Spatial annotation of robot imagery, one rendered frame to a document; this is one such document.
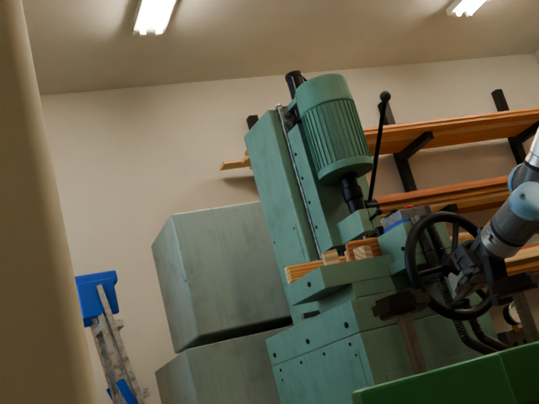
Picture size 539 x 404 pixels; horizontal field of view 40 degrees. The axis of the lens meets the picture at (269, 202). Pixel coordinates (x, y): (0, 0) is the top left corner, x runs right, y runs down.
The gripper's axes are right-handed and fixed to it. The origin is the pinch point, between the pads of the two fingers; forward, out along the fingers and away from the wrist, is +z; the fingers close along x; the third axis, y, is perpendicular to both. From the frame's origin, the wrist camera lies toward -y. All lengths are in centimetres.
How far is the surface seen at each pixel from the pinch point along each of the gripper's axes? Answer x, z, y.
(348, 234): -3, 31, 43
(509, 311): -30.3, 17.5, 1.5
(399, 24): -187, 118, 254
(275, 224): 4, 55, 66
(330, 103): -2, 8, 76
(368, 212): -6.8, 21.9, 43.9
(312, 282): 21.3, 22.9, 24.1
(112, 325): 58, 86, 56
